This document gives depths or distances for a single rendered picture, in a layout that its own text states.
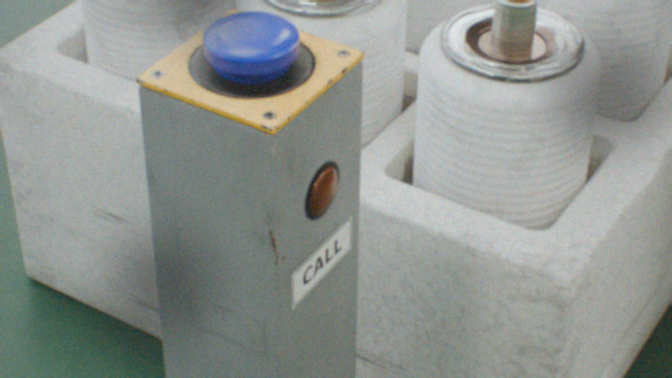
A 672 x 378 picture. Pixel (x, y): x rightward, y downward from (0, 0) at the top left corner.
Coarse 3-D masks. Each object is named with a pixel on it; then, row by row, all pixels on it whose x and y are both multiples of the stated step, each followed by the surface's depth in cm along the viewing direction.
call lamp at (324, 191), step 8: (328, 168) 58; (320, 176) 58; (328, 176) 58; (336, 176) 59; (320, 184) 58; (328, 184) 58; (336, 184) 59; (312, 192) 58; (320, 192) 58; (328, 192) 58; (336, 192) 59; (312, 200) 58; (320, 200) 58; (328, 200) 59; (312, 208) 58; (320, 208) 58
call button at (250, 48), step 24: (216, 24) 56; (240, 24) 56; (264, 24) 56; (288, 24) 56; (216, 48) 55; (240, 48) 55; (264, 48) 55; (288, 48) 55; (240, 72) 55; (264, 72) 55
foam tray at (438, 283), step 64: (0, 64) 82; (64, 64) 82; (64, 128) 82; (128, 128) 79; (640, 128) 77; (64, 192) 86; (128, 192) 82; (384, 192) 72; (640, 192) 73; (64, 256) 89; (128, 256) 86; (384, 256) 73; (448, 256) 70; (512, 256) 68; (576, 256) 68; (640, 256) 78; (128, 320) 89; (384, 320) 75; (448, 320) 73; (512, 320) 70; (576, 320) 70; (640, 320) 85
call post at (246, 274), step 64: (192, 128) 56; (320, 128) 56; (192, 192) 58; (256, 192) 55; (192, 256) 60; (256, 256) 58; (320, 256) 61; (192, 320) 63; (256, 320) 60; (320, 320) 63
